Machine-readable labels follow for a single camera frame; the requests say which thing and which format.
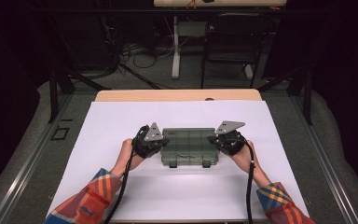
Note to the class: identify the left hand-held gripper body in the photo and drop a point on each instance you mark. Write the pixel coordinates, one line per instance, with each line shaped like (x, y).
(147, 143)

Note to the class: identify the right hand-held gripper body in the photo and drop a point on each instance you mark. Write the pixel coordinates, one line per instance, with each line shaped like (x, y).
(231, 141)

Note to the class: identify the grey translucent compartment box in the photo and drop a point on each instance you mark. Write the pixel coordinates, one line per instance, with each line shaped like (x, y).
(186, 144)

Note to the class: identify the person's right hand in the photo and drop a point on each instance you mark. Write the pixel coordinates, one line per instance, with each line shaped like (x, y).
(244, 158)

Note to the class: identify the person's left hand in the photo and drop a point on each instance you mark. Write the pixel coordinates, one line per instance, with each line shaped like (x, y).
(126, 155)

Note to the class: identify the white desk foot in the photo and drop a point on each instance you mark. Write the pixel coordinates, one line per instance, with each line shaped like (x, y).
(248, 71)

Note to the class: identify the white desk leg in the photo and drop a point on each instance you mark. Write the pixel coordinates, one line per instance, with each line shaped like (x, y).
(176, 46)

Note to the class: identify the black chair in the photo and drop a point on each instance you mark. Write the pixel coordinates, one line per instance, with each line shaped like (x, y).
(236, 43)

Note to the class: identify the grey box under desk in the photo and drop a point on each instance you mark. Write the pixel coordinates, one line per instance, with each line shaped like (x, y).
(192, 29)

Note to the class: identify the light wooden desk top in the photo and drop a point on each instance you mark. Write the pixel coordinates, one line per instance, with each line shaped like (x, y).
(230, 3)

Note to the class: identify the black horizontal bar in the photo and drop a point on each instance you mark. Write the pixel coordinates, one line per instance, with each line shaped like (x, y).
(105, 10)

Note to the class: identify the black metal stand post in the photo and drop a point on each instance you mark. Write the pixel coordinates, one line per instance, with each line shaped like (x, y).
(53, 93)

